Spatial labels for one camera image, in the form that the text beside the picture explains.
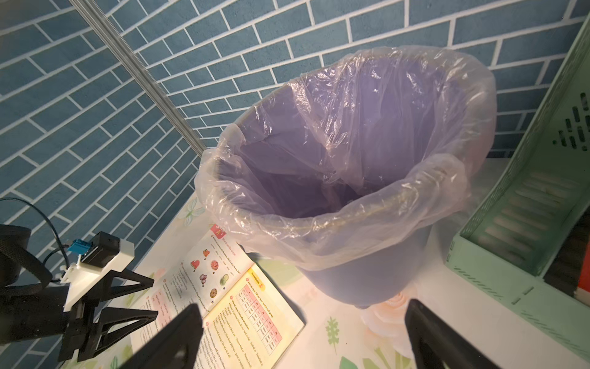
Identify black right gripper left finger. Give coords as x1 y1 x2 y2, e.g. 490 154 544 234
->
121 304 204 369

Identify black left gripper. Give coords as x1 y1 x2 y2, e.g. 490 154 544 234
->
1 224 158 362

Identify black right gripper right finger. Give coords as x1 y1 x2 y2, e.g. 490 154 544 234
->
405 299 499 369

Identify English textbook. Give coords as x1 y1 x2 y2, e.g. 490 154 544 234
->
132 224 304 368

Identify floral table mat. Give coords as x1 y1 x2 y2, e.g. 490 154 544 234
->
135 159 589 368

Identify green file organizer rack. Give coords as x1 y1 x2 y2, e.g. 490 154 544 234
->
446 23 589 360

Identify red folder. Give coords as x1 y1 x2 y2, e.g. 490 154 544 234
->
576 246 589 299

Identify purple trash bin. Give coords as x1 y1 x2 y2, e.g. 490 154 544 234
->
202 66 470 307

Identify clear plastic bin liner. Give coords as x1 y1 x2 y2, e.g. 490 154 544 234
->
195 46 497 271

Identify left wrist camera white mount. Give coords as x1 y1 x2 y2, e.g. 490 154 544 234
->
60 232 135 312

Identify left corner aluminium post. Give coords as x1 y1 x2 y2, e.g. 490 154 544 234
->
69 0 207 157

